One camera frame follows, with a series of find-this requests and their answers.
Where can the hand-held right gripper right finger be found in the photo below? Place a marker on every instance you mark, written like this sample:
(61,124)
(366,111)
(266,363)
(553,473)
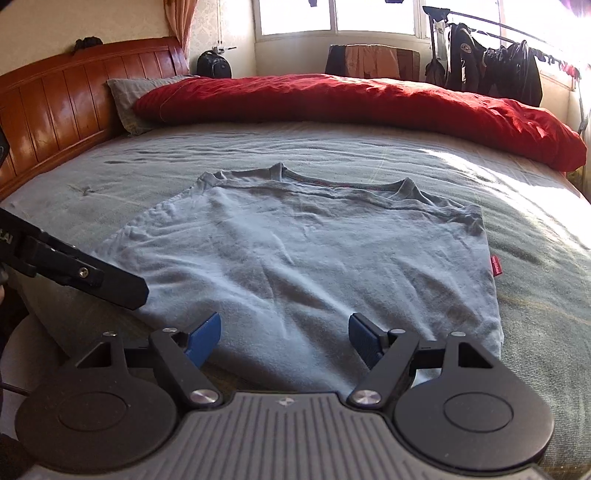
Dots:
(362,339)

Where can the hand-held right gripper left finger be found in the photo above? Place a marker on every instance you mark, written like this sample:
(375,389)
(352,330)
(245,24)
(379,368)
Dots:
(205,339)

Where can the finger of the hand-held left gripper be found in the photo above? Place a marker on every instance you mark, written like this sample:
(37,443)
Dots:
(111,286)

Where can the light blue cartoon print shirt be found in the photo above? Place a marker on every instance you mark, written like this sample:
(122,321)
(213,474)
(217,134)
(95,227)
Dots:
(300,267)

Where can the wooden headboard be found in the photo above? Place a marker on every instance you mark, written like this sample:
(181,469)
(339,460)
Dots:
(69,101)

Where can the grey pillow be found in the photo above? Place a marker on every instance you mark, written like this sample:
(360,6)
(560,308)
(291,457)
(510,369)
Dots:
(127,101)

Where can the small dark object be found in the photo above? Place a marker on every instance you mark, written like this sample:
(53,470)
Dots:
(88,44)

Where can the red duvet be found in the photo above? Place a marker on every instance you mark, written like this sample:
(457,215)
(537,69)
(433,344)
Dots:
(346,101)

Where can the black backpack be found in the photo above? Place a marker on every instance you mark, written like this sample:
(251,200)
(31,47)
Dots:
(214,64)

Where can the pink patterned curtain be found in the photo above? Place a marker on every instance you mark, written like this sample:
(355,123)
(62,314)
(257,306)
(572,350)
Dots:
(183,23)

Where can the orange cloth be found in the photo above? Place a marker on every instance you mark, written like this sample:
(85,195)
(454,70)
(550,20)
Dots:
(371,62)

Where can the grey hanging garment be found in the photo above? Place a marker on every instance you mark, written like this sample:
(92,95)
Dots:
(435,71)

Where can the dark cloth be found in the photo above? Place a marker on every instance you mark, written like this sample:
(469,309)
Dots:
(336,60)

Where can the brown chair with cloth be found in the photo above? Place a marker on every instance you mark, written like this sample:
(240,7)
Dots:
(410,62)

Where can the black jacket with badge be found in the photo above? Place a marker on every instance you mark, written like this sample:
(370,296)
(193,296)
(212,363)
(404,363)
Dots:
(464,57)

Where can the window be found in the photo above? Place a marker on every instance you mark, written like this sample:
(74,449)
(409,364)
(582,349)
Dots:
(369,18)

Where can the row of hanging socks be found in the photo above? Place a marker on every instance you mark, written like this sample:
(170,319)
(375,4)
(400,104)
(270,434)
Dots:
(563,67)

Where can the white wall fixture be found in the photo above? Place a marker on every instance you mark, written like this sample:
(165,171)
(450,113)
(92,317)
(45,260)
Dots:
(221,48)

